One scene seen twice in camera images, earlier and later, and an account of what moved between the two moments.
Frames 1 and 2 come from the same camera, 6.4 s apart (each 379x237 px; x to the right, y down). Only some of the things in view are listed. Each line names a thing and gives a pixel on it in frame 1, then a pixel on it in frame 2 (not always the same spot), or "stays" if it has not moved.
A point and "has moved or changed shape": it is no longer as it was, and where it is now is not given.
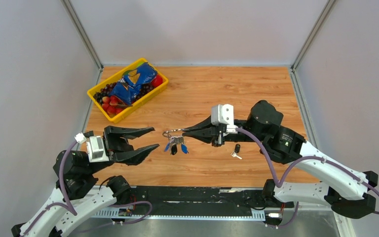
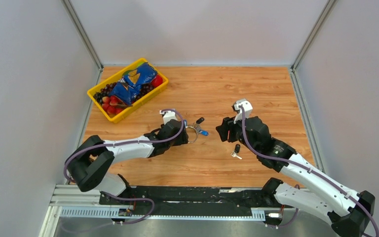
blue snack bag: (129, 86) stays
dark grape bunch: (105, 91) stays
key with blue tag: (184, 149) has moved or changed shape
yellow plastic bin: (93, 89) stays
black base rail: (201, 201) stays
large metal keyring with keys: (175, 137) has moved or changed shape
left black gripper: (114, 144) → (183, 138)
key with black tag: (237, 150) stays
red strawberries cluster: (109, 104) stays
